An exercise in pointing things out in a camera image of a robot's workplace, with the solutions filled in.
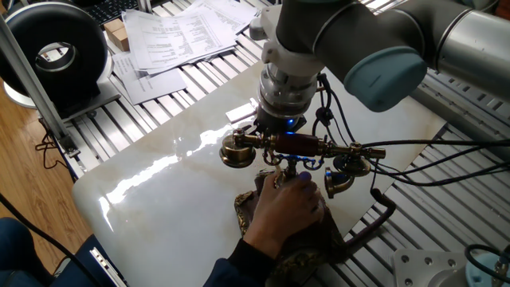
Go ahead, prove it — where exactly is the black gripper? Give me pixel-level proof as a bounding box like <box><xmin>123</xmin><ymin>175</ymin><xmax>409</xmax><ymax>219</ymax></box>
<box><xmin>245</xmin><ymin>107</ymin><xmax>308</xmax><ymax>137</ymax></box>

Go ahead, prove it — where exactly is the antique red brass phone base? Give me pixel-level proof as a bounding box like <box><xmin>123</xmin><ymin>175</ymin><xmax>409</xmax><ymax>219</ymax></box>
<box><xmin>233</xmin><ymin>169</ymin><xmax>348</xmax><ymax>287</ymax></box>

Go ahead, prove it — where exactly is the forearm in dark blue sleeve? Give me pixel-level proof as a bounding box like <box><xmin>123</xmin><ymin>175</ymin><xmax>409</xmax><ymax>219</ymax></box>
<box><xmin>202</xmin><ymin>238</ymin><xmax>278</xmax><ymax>287</ymax></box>

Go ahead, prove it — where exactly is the brass and red phone handset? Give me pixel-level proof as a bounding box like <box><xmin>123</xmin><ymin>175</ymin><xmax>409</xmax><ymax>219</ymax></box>
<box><xmin>218</xmin><ymin>128</ymin><xmax>386</xmax><ymax>199</ymax></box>

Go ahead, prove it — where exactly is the person's bare hand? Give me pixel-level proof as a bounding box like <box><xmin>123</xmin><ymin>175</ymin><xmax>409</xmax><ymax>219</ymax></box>
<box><xmin>242</xmin><ymin>171</ymin><xmax>325</xmax><ymax>260</ymax></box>

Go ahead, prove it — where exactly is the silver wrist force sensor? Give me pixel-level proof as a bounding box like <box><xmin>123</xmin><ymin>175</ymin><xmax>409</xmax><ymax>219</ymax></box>
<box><xmin>257</xmin><ymin>63</ymin><xmax>320</xmax><ymax>120</ymax></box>

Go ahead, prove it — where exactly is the glossy marble pattern board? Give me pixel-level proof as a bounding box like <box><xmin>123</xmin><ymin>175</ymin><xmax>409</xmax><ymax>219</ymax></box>
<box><xmin>72</xmin><ymin>61</ymin><xmax>447</xmax><ymax>287</ymax></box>

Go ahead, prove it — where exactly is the stack of printed paper sheets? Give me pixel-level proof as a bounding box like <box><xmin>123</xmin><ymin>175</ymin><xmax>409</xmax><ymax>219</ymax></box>
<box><xmin>121</xmin><ymin>0</ymin><xmax>260</xmax><ymax>75</ymax></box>

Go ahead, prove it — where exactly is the small wooden block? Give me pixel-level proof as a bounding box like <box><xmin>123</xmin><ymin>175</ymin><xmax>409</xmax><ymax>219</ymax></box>
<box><xmin>112</xmin><ymin>27</ymin><xmax>131</xmax><ymax>53</ymax></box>
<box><xmin>103</xmin><ymin>18</ymin><xmax>125</xmax><ymax>41</ymax></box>

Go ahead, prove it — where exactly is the black computer keyboard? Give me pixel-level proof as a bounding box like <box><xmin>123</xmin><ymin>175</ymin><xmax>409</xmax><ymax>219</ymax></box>
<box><xmin>81</xmin><ymin>0</ymin><xmax>140</xmax><ymax>26</ymax></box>

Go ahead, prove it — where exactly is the person's leg in blue clothes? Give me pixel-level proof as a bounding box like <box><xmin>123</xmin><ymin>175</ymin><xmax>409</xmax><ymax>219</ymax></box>
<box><xmin>0</xmin><ymin>217</ymin><xmax>128</xmax><ymax>287</ymax></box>

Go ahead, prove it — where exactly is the white plastic wrist mount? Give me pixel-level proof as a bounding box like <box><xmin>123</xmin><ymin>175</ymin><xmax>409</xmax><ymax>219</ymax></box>
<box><xmin>249</xmin><ymin>4</ymin><xmax>326</xmax><ymax>79</ymax></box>

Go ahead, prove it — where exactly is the grey flat base plate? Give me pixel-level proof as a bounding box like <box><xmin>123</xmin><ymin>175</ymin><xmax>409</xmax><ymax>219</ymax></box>
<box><xmin>59</xmin><ymin>77</ymin><xmax>123</xmax><ymax>123</ymax></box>

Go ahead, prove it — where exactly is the dark braided phone cord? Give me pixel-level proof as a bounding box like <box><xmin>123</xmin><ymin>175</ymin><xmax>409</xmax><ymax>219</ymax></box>
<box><xmin>345</xmin><ymin>187</ymin><xmax>398</xmax><ymax>245</ymax></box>

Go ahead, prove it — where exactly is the black ring shaped device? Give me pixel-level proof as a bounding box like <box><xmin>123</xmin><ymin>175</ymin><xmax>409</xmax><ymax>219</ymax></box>
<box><xmin>0</xmin><ymin>2</ymin><xmax>115</xmax><ymax>116</ymax></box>

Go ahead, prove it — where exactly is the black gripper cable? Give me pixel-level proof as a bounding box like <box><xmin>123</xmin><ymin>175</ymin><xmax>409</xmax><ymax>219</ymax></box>
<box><xmin>311</xmin><ymin>73</ymin><xmax>510</xmax><ymax>187</ymax></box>

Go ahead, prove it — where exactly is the thin black floor cable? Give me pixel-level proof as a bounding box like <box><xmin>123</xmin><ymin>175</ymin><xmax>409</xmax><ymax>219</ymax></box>
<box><xmin>34</xmin><ymin>133</ymin><xmax>69</xmax><ymax>171</ymax></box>

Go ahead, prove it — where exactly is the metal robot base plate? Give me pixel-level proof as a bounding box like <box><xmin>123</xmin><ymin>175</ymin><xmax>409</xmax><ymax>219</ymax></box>
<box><xmin>392</xmin><ymin>249</ymin><xmax>469</xmax><ymax>287</ymax></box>

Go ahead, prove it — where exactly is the aluminium frame post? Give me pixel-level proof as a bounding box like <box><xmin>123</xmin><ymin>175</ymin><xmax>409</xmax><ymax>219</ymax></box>
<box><xmin>0</xmin><ymin>15</ymin><xmax>80</xmax><ymax>159</ymax></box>

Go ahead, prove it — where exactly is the thick black cable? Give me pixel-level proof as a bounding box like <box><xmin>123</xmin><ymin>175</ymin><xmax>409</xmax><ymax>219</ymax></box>
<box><xmin>0</xmin><ymin>193</ymin><xmax>100</xmax><ymax>287</ymax></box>

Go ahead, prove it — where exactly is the black cable with metal connector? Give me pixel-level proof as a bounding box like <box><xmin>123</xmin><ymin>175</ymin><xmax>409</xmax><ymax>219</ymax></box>
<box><xmin>464</xmin><ymin>243</ymin><xmax>510</xmax><ymax>286</ymax></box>

